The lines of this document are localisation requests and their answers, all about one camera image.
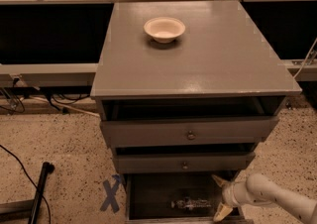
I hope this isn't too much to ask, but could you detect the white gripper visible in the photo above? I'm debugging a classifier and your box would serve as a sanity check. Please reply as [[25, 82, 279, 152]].
[[212, 174, 247, 222]]

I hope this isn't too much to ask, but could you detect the clear plastic water bottle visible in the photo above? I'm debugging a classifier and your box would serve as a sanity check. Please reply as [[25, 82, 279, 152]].
[[170, 197, 211, 211]]

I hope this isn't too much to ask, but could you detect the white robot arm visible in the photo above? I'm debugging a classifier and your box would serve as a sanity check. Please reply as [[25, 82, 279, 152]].
[[212, 173, 317, 224]]

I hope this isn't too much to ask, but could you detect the grey middle drawer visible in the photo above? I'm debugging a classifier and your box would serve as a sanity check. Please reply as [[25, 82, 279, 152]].
[[113, 153, 255, 173]]

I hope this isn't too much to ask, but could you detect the grey drawer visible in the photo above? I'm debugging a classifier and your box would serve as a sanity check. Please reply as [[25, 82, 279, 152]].
[[126, 170, 238, 224], [113, 153, 255, 173], [100, 116, 278, 148]]

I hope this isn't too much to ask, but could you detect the grey bottom drawer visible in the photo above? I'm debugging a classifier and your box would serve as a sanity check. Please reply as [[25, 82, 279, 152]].
[[126, 170, 238, 224]]

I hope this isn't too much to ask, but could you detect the grey top drawer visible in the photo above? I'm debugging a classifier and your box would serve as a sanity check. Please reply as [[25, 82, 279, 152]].
[[100, 116, 278, 148]]

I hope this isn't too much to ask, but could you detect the grey wooden drawer cabinet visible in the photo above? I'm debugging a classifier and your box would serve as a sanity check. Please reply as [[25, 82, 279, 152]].
[[91, 1, 300, 224]]

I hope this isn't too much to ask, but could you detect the blue tape cross mark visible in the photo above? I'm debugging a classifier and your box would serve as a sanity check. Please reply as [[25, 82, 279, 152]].
[[100, 174, 121, 213]]

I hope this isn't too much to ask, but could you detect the black metal stand leg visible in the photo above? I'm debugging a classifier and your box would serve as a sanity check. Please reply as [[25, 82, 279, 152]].
[[28, 162, 54, 224]]

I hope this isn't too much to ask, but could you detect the white paper bowl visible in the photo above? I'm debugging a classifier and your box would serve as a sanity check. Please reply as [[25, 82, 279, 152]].
[[144, 17, 185, 44]]

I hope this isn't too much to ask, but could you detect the grey metal rail frame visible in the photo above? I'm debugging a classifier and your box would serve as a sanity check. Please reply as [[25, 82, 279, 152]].
[[1, 0, 315, 93]]

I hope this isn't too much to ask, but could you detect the white cable on right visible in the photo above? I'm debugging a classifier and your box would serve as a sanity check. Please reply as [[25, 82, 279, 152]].
[[291, 38, 317, 80]]

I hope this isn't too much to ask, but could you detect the black floor cable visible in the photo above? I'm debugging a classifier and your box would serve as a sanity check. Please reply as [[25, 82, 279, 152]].
[[0, 144, 53, 224]]

